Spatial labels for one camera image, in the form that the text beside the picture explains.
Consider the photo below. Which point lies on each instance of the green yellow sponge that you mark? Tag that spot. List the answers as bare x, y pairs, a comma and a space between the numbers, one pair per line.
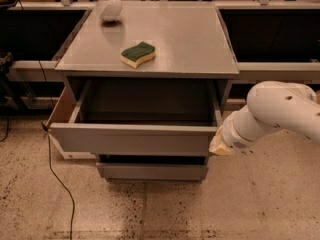
138, 54

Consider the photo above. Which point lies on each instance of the grey drawer cabinet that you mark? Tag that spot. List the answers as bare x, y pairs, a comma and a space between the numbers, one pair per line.
190, 43

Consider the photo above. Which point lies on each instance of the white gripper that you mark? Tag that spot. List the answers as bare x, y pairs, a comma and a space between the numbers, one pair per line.
232, 136

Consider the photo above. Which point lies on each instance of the grey top drawer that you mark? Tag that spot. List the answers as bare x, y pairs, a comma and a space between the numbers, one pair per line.
142, 117

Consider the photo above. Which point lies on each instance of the white bowl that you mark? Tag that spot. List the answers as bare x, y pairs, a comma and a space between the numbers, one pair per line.
112, 10

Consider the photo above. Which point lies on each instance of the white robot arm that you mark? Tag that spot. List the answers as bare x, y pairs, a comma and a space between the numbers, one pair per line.
270, 107

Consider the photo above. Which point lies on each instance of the grey drawer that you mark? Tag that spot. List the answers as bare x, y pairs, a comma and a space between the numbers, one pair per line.
171, 171
142, 117

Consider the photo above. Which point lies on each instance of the grey bottom drawer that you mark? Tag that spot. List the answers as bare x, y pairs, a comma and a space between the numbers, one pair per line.
171, 171

